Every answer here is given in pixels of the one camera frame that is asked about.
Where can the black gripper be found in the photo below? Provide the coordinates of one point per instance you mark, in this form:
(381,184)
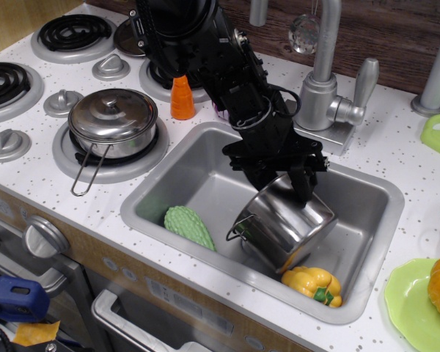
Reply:
(269,143)

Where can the stainless steel pot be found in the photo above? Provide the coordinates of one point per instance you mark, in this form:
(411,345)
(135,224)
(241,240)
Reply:
(281,229)

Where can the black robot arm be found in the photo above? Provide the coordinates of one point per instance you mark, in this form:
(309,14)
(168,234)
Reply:
(196,38)

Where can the silver toy sink basin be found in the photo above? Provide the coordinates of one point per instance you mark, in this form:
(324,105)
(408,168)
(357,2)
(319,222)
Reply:
(197,175)

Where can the steel pot lid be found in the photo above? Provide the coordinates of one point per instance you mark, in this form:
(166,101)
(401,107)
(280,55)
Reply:
(125,41)

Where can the silver toy faucet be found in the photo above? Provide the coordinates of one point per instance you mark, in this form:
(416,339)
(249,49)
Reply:
(324,115)

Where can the purple striped toy onion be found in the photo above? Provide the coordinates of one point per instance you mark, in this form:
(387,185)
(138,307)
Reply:
(223,114)

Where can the green toy bitter gourd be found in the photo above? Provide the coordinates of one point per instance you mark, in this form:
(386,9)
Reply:
(185,222)

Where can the yellow toy bell pepper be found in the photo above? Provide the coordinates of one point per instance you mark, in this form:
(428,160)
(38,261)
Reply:
(315,283)

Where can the orange toy carrot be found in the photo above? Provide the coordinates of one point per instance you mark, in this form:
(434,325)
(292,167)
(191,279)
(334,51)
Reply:
(182,101)

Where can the hanging steel strainer spoon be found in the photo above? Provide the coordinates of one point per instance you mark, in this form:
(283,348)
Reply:
(304,31)

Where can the front burner under saucepan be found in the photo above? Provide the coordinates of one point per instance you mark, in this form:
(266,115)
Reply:
(64,153)

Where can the back right black burner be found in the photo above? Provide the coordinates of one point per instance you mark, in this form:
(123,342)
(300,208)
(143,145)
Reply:
(156,91)

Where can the black burner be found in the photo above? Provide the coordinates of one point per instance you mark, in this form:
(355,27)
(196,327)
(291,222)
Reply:
(73,39)
(21,87)
(156,91)

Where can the steel saucepan with lid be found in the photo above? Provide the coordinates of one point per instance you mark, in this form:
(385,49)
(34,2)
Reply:
(116,124)

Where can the silver stove knob back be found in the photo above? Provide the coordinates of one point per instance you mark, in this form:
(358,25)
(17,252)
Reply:
(111,68)

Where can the silver stove knob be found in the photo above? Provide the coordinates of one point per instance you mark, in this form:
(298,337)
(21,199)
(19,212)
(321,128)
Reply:
(13,144)
(60,103)
(111,68)

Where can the light green plate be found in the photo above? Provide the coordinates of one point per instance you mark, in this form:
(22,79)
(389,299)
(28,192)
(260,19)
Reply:
(409,307)

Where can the silver stove knob middle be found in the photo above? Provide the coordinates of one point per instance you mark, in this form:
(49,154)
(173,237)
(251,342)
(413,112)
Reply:
(60,103)

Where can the silver oven knob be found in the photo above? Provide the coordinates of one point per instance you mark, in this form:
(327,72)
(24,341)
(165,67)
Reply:
(42,239)

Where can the back left black burner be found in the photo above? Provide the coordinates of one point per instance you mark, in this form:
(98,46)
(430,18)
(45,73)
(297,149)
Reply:
(73,39)

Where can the silver stove knob front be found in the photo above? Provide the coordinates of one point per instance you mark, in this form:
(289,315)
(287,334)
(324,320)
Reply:
(13,144)

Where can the far left black burner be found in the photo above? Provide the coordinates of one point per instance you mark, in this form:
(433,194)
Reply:
(21,87)

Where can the blue clamp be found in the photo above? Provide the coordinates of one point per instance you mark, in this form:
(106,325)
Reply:
(22,300)

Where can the orange tape piece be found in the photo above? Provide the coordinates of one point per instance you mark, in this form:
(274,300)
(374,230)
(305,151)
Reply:
(28,334)

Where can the silver oven door handle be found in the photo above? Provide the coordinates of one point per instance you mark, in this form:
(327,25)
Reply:
(134,324)

